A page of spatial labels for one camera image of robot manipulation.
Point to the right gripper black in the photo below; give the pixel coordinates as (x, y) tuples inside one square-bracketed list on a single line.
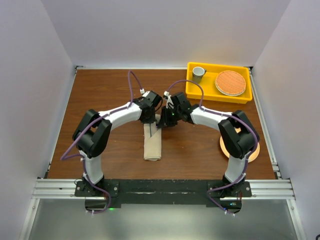
[(165, 121)]

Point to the iridescent fork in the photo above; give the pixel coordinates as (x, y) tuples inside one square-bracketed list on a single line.
[(157, 119)]

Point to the golden round plate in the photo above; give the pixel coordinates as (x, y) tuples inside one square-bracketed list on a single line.
[(252, 157)]

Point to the aluminium frame rail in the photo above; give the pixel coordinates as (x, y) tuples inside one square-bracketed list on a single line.
[(266, 189)]

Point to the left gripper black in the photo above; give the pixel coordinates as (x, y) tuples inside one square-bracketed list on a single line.
[(150, 120)]

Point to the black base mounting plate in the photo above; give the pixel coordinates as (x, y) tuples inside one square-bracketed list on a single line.
[(114, 193)]

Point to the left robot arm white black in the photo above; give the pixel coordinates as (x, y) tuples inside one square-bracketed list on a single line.
[(92, 134)]

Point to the gold purple spoon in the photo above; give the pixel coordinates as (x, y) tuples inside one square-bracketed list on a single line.
[(154, 131)]

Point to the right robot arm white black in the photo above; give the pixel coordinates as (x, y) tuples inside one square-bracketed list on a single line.
[(239, 136)]

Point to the grey ceramic mug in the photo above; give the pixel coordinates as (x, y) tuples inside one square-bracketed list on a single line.
[(198, 73)]

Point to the orange woven coaster plate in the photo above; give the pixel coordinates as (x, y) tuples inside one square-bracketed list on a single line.
[(230, 83)]

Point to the beige cloth napkin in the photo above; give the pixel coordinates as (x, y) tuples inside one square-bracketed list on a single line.
[(152, 146)]

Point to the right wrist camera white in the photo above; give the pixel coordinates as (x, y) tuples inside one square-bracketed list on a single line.
[(169, 102)]

